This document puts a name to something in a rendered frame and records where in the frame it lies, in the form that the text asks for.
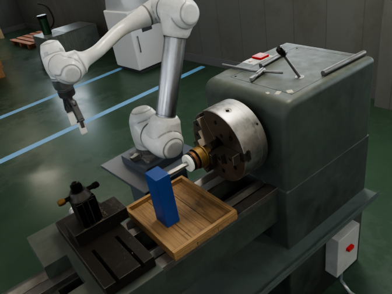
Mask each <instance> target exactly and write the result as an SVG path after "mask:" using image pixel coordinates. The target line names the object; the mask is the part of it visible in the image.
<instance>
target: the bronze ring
mask: <svg viewBox="0 0 392 294"><path fill-rule="evenodd" d="M210 151H211V150H210V148H209V147H208V146H206V145H204V146H201V145H195V147H194V148H192V149H190V150H189V152H187V153H186V154H185V155H188V156H190V157H191V158H192V160H193V161H194V164H195V169H194V170H197V169H201V168H203V167H204V166H208V165H209V164H210V158H209V155H208V152H210ZM194 170H193V171H194Z"/></svg>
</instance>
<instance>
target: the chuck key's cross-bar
mask: <svg viewBox="0 0 392 294"><path fill-rule="evenodd" d="M222 66H224V67H229V68H234V69H240V70H244V71H249V72H257V71H258V70H257V69H248V68H243V67H239V66H233V65H228V64H222ZM263 73H269V74H283V71H268V70H263Z"/></svg>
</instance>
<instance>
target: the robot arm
mask: <svg viewBox="0 0 392 294"><path fill-rule="evenodd" d="M199 16H200V12H199V9H198V6H197V4H196V3H195V2H194V1H193V0H148V1H147V2H145V3H144V4H143V5H141V6H140V7H138V8H137V9H136V10H134V11H133V12H132V13H131V14H130V15H128V16H127V17H125V18H124V19H123V20H121V21H120V22H118V23H117V24H116V25H115V26H113V27H112V28H111V29H110V30H109V31H108V32H107V33H106V34H105V35H104V36H103V37H102V38H101V39H100V40H99V41H98V42H97V43H96V44H95V45H94V46H93V47H91V48H89V49H87V50H85V51H81V52H79V51H75V50H73V51H69V52H65V50H64V48H63V46H62V45H61V44H60V42H59V41H58V40H48V41H45V42H44V43H42V44H41V45H40V55H41V59H42V62H43V65H44V67H45V70H46V72H47V73H48V75H49V76H50V78H51V81H52V84H53V87H54V89H55V90H57V93H58V95H59V98H61V99H62V100H63V104H64V109H65V111H66V112H67V115H68V118H69V120H70V123H71V126H74V125H76V124H78V126H79V129H80V132H81V134H82V135H84V134H87V133H88V131H87V129H86V125H85V122H84V120H85V119H84V117H83V115H82V113H81V111H80V108H79V106H78V104H77V102H76V100H75V99H73V96H74V95H75V93H76V92H75V89H74V87H73V85H74V84H76V83H78V82H79V81H80V80H81V79H82V77H83V76H84V75H85V74H86V73H87V72H88V68H89V67H90V65H92V64H93V63H94V62H95V61H97V60H98V59H99V58H101V57H102V56H103V55H104V54H105V53H106V52H108V50H109V49H110V48H111V47H112V46H113V45H115V44H116V43H117V42H118V41H119V40H120V39H121V38H122V37H124V36H125V35H126V34H128V33H130V32H133V31H135V30H138V29H142V28H144V27H149V26H151V25H154V24H157V23H161V27H162V33H163V35H164V42H163V52H162V63H161V69H160V79H159V89H158V95H157V105H156V111H155V110H154V109H153V108H151V107H149V106H139V107H136V108H134V109H133V110H132V112H131V114H130V117H129V127H130V130H131V135H132V138H133V141H134V144H135V147H136V149H134V150H132V151H130V155H131V157H130V159H131V161H132V162H134V161H137V160H140V159H141V160H142V161H144V162H145V163H146V164H150V163H152V162H153V161H154V160H156V159H157V158H163V159H170V158H175V157H177V156H178V155H179V154H180V153H181V152H182V150H183V146H184V140H183V136H182V133H181V124H180V119H179V118H178V116H176V113H177V104H178V99H179V90H180V82H181V73H182V68H183V59H184V51H185V46H186V39H187V38H188V37H189V35H190V33H191V31H192V29H193V27H194V26H195V24H196V23H197V22H198V19H199ZM76 119H77V121H76Z"/></svg>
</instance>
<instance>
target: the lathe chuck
mask: <svg viewBox="0 0 392 294"><path fill-rule="evenodd" d="M224 109H231V110H232V112H231V113H225V112H223V110H224ZM201 113H204V115H205V117H206V119H207V121H208V123H209V125H210V127H211V129H212V131H213V133H214V135H215V136H216V137H217V138H216V139H215V140H214V141H212V142H210V143H208V144H206V146H208V147H209V148H210V149H212V148H215V146H216V145H217V146H221V145H224V146H227V147H228V148H231V149H233V150H236V151H238V152H240V153H242V154H245V153H246V151H249V155H250V159H249V161H248V162H247V161H246V162H242V161H241V162H239V163H238V164H236V165H234V166H233V165H231V164H229V163H227V162H225V163H224V164H220V163H218V162H217V163H216V166H215V169H214V172H215V173H216V174H217V175H219V176H221V177H222V178H224V179H226V180H229V181H237V180H240V179H241V178H243V177H244V176H246V175H247V174H248V173H250V172H252V171H254V170H255V169H256V168H257V167H258V166H259V165H260V162H261V157H262V149H261V142H260V139H259V136H258V134H257V131H256V129H255V127H254V125H253V123H252V122H251V121H250V119H249V118H248V116H246V115H245V114H244V113H243V112H242V111H241V109H239V108H238V107H236V106H235V105H233V104H230V103H227V102H220V103H217V104H214V105H213V106H211V107H208V108H206V109H205V110H203V111H202V112H200V113H198V114H197V116H196V118H195V120H196V119H198V118H200V115H199V114H201Z"/></svg>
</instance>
